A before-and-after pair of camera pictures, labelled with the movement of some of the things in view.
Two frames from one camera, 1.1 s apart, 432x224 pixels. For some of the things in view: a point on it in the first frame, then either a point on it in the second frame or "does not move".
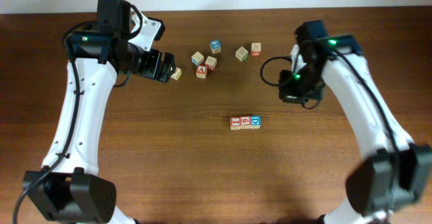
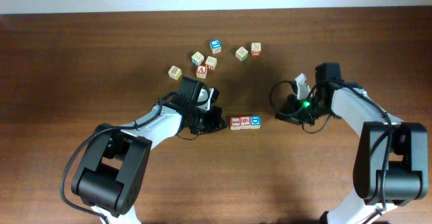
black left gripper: [150, 71] to [213, 123]
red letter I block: [235, 123] does not move
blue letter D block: [255, 122] does not move
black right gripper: [295, 96] to [290, 109]
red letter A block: [201, 71] does not move
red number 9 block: [245, 122] does not move
